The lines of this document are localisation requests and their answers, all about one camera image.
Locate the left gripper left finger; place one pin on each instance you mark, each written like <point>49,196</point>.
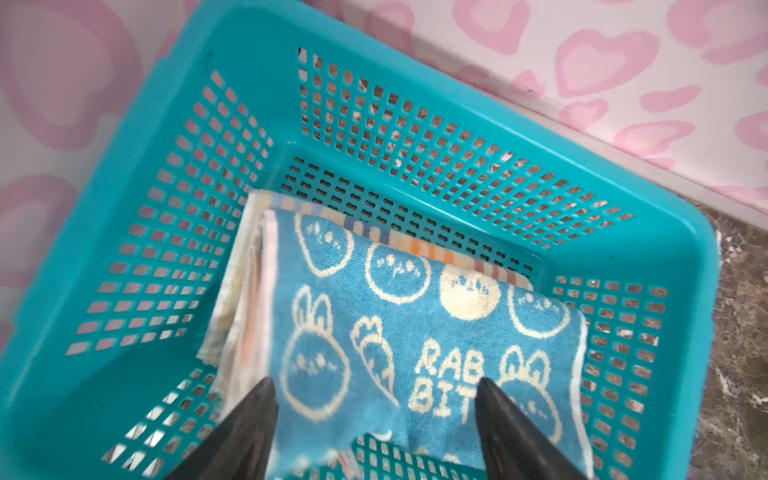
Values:
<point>239,448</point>

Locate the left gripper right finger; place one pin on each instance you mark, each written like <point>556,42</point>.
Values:
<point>512,446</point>

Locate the cream rabbit lettered towel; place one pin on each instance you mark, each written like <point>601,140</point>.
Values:
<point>384,234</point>

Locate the blue patterned towel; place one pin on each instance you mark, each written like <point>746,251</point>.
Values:
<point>367,339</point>

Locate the orange bear pattern towel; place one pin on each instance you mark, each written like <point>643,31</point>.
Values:
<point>252,279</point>

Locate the teal plastic basket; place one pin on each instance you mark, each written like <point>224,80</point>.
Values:
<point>100,378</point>

